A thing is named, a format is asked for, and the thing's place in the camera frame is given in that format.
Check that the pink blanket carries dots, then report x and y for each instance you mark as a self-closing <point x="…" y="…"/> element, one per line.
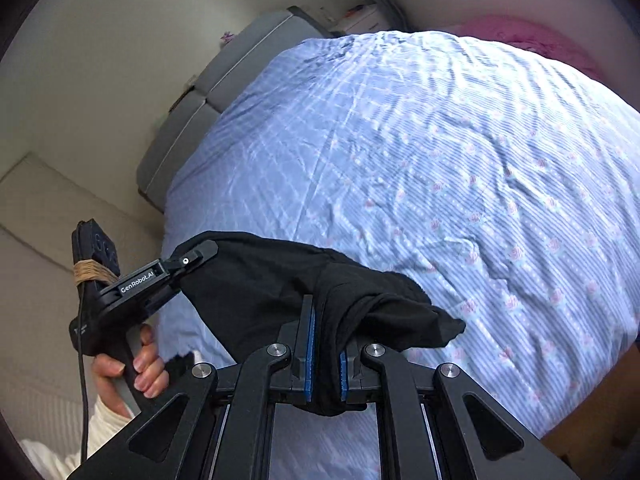
<point x="530" y="36"/>

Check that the white nightstand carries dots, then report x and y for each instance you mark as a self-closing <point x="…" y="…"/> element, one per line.
<point x="362" y="20"/>

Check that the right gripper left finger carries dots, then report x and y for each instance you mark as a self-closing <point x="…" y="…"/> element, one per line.
<point x="303" y="353"/>

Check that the left hand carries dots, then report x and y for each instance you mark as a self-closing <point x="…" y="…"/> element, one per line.
<point x="150" y="377"/>

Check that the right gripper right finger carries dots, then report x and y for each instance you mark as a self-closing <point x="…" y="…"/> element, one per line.
<point x="350" y="371"/>

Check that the grey upholstered headboard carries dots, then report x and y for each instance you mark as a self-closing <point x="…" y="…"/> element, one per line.
<point x="213" y="90"/>

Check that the black shorts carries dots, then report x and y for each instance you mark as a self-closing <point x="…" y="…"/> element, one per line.
<point x="255" y="285"/>

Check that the purple toy on headboard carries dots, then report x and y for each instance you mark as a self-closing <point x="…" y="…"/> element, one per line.
<point x="226" y="38"/>

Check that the blue patterned bed sheet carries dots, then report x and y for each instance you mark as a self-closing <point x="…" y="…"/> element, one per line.
<point x="505" y="184"/>

